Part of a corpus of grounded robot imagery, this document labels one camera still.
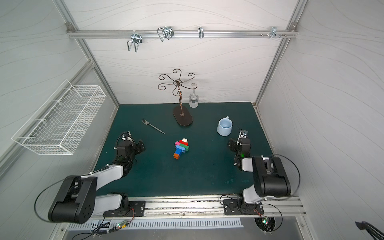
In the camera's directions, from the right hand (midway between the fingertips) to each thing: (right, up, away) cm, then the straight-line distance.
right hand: (239, 139), depth 95 cm
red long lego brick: (-36, -2, +2) cm, 36 cm away
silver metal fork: (-65, +10, +16) cm, 68 cm away
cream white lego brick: (-35, -1, +3) cm, 35 cm away
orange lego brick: (-40, -10, -4) cm, 41 cm away
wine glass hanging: (-29, +26, +3) cm, 39 cm away
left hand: (-66, -1, -4) cm, 66 cm away
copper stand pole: (-39, +35, -4) cm, 53 cm away
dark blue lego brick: (-39, -7, -3) cm, 39 cm away
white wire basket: (-92, +9, -27) cm, 96 cm away
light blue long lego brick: (-36, -6, -1) cm, 37 cm away
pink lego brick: (-40, -3, +1) cm, 40 cm away
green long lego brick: (-34, -5, -1) cm, 34 cm away
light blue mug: (-8, +8, +9) cm, 14 cm away
